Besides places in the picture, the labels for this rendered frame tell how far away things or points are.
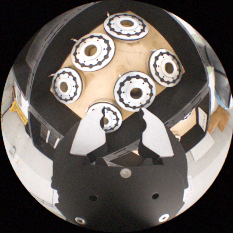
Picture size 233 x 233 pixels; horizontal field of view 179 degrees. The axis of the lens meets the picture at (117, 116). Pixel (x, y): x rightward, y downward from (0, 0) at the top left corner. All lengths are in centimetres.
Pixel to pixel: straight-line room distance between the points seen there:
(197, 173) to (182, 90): 306
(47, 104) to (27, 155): 318
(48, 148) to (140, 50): 67
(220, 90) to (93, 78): 47
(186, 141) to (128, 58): 44
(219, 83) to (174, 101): 29
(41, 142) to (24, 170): 288
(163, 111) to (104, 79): 16
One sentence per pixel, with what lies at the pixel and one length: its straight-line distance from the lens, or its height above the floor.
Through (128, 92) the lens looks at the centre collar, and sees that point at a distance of 19.
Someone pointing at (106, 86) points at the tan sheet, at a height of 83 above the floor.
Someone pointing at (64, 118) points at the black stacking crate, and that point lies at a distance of 26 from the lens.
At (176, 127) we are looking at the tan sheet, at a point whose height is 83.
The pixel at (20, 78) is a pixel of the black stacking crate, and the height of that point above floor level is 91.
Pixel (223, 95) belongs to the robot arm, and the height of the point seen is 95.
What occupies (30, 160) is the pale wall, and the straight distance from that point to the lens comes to 337.
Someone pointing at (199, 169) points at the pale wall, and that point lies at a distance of 320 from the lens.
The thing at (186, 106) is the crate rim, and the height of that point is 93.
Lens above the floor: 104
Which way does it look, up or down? 55 degrees down
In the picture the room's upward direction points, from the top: 179 degrees counter-clockwise
